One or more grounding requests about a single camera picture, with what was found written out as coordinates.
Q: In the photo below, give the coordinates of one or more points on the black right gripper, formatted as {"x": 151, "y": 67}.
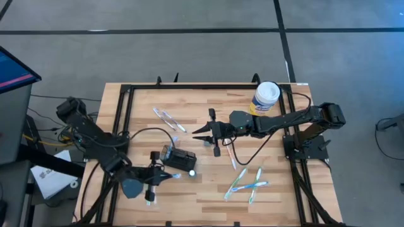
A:
{"x": 221, "y": 130}

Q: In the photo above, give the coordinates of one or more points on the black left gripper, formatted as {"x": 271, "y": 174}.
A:
{"x": 151, "y": 176}

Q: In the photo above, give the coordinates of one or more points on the purple toothbrush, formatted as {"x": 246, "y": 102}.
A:
{"x": 174, "y": 122}
{"x": 164, "y": 119}

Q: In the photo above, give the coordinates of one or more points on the orange toothbrush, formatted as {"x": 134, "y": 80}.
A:
{"x": 232, "y": 160}

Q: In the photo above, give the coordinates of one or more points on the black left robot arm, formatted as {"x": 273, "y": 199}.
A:
{"x": 94, "y": 135}

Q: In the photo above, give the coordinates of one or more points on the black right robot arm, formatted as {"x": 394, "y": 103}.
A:
{"x": 284, "y": 121}

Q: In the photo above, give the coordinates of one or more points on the small black clamp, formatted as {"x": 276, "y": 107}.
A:
{"x": 168, "y": 224}
{"x": 236, "y": 224}

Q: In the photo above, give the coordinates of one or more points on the Lysol wipes canister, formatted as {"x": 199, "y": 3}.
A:
{"x": 266, "y": 93}

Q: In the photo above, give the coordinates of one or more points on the black stand beam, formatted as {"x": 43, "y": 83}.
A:
{"x": 53, "y": 163}

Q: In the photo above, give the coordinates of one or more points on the white paper booklet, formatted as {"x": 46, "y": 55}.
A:
{"x": 50, "y": 183}

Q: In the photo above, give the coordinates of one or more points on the grey cabinet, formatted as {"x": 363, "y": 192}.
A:
{"x": 14, "y": 126}

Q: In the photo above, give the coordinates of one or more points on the monitor with blue screen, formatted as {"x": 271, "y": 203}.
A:
{"x": 12, "y": 72}

